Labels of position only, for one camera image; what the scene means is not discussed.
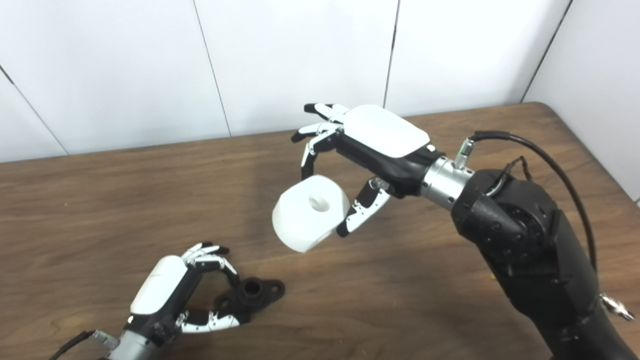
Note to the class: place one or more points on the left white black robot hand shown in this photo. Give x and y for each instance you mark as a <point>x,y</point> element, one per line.
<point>160,292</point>

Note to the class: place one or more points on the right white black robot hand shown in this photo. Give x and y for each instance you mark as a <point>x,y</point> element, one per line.
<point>380,140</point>

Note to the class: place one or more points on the black flanged holder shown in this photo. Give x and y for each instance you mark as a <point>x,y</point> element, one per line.
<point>255,292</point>

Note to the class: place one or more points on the round white plastic piece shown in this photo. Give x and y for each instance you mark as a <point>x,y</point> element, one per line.
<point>310,212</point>

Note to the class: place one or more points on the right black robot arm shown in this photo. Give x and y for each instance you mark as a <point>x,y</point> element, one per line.
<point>540,255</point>

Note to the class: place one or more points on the black wall seam clip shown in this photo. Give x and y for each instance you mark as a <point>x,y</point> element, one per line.
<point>394,45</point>
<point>6,75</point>

